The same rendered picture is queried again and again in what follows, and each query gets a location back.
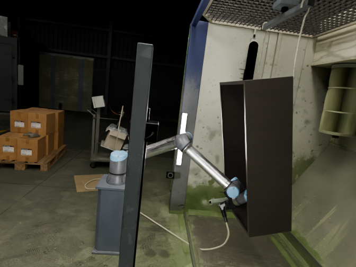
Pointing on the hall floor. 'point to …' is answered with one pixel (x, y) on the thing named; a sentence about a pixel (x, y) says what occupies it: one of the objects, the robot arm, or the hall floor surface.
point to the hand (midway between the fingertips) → (220, 204)
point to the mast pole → (135, 152)
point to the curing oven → (9, 67)
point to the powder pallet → (49, 160)
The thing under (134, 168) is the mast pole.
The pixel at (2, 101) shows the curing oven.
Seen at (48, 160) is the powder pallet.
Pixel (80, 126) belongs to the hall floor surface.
